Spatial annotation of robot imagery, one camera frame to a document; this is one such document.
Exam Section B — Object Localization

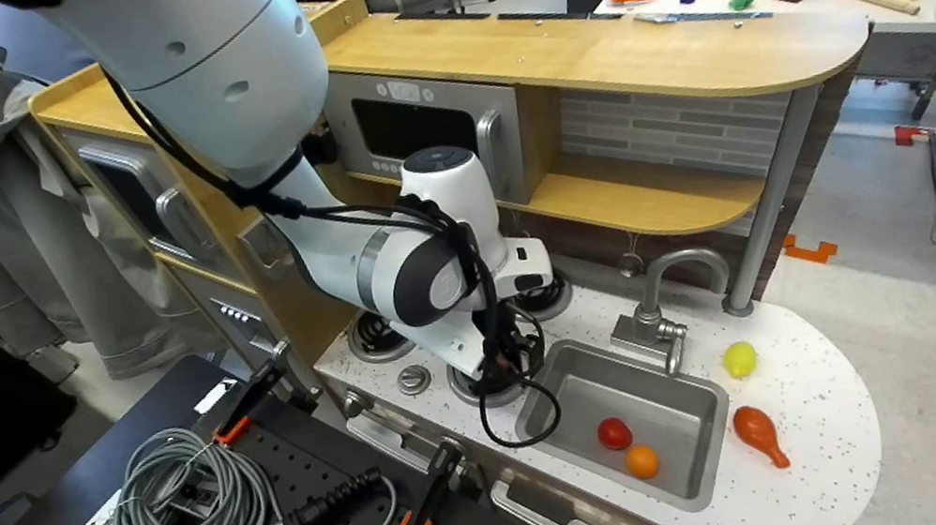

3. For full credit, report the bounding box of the side door handle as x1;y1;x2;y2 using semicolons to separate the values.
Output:
152;182;218;260

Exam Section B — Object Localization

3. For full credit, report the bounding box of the burner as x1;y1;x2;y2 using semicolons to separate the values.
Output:
445;352;532;416
341;303;419;369
513;268;579;327

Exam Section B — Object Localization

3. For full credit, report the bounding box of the red toy tomato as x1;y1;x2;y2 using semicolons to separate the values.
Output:
595;414;636;455

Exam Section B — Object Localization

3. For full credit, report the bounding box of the microwave door handle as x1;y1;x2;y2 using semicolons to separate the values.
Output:
473;108;517;204

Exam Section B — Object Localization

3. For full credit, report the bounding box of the sink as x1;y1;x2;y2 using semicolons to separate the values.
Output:
501;313;748;525

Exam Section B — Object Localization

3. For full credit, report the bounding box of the yellow toy lemon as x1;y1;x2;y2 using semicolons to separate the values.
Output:
718;338;762;383

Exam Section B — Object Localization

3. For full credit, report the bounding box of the wooden toy kitchen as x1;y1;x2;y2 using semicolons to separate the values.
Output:
19;0;936;525

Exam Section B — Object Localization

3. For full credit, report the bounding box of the orange toy fruit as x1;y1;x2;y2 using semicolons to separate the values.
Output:
621;442;662;483

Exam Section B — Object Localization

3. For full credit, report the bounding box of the microwave door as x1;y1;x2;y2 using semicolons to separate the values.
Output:
317;42;536;235

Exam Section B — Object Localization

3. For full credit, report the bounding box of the white table with toys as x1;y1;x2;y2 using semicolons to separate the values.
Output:
591;0;936;172

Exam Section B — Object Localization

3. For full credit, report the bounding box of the orange toy chicken drumstick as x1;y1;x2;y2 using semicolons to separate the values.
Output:
730;399;793;477

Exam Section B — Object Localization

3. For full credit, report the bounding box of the black clamp with orange trigger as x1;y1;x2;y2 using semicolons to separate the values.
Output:
373;438;477;525
196;337;309;450

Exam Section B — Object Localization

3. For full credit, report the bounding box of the toy kitchen side door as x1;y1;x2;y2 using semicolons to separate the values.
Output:
62;109;234;291

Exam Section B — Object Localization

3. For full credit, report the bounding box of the tap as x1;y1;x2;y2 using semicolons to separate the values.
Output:
598;242;746;384

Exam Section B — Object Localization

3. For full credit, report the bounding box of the person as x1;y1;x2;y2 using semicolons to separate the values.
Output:
0;20;205;400

